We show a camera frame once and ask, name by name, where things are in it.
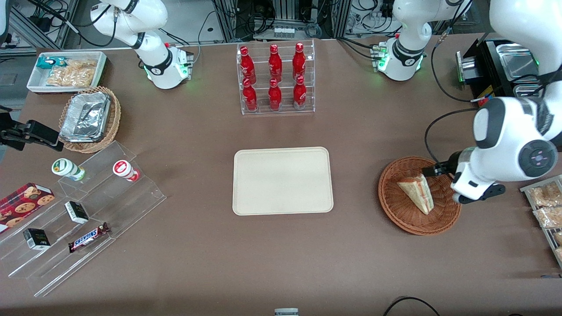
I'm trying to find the triangular sandwich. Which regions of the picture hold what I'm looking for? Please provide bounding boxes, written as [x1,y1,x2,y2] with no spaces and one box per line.
[397,174,435,215]

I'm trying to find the brown round wicker basket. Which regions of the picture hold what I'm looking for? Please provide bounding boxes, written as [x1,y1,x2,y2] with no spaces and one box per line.
[378,156,462,236]

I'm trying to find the grey tray of snack bags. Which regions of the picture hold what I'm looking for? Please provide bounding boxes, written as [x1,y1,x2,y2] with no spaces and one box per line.
[520,174,562,269]

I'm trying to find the beige rectangular serving tray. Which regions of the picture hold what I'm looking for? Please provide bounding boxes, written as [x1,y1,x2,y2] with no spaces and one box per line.
[232,147,334,216]

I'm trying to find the light wicker basket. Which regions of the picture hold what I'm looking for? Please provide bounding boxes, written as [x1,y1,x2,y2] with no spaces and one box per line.
[58,86,122,154]

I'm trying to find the aluminium foil tray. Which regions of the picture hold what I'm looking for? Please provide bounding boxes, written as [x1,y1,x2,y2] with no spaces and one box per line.
[59,91,111,144]

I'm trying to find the clear bag of fried snacks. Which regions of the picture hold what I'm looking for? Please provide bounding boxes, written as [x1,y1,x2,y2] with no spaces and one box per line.
[533,206,562,230]
[527,182,562,208]

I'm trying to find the stainless steel pan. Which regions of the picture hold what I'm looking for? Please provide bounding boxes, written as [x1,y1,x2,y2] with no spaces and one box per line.
[512,83,546,100]
[496,43,540,83]

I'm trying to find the black food warmer machine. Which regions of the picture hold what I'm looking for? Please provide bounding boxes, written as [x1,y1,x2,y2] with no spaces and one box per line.
[455,37,562,107]

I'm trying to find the red cola bottle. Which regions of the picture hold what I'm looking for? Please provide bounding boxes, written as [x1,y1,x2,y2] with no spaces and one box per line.
[242,79,258,111]
[292,42,306,80]
[293,75,308,110]
[268,78,283,111]
[268,44,283,80]
[239,46,256,82]

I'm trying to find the clear acrylic bottle rack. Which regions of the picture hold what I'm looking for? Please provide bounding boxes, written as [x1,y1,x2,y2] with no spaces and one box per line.
[236,39,316,115]

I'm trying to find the clear acrylic stepped shelf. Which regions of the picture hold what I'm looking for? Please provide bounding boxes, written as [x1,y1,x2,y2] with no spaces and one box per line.
[0,140,168,298]

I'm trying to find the red lid yogurt cup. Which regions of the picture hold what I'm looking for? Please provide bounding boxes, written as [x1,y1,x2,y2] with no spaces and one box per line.
[112,160,141,183]

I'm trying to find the brown snickers bar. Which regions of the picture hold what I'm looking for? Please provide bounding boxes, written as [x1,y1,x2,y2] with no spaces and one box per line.
[68,222,111,253]

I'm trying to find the small black carton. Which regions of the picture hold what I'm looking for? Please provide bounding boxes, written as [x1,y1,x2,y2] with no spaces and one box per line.
[64,201,90,225]
[22,228,51,251]

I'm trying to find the green lid yogurt cup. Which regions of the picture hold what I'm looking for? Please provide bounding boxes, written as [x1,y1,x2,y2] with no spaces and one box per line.
[51,158,86,182]

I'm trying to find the clear bag of crackers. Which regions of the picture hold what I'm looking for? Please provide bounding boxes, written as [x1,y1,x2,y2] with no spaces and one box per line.
[46,59,98,88]

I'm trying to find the teal snack packet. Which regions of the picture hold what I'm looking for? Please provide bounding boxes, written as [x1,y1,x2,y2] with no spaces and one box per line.
[36,56,67,72]

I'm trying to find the white rectangular plastic bin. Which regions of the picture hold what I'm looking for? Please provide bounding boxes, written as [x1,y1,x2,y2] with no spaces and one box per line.
[26,50,108,95]

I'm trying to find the red chocolate chip cookie box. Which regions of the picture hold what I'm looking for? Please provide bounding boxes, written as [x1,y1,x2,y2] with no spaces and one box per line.
[0,183,56,234]

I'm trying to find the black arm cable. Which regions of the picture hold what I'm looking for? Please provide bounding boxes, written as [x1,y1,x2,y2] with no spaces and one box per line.
[424,107,480,166]

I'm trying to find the black floor cable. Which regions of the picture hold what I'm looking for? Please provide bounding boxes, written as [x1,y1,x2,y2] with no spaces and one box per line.
[382,297,441,316]

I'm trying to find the black camera clamp mount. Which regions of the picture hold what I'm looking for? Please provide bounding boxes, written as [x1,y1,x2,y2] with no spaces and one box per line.
[0,111,60,152]

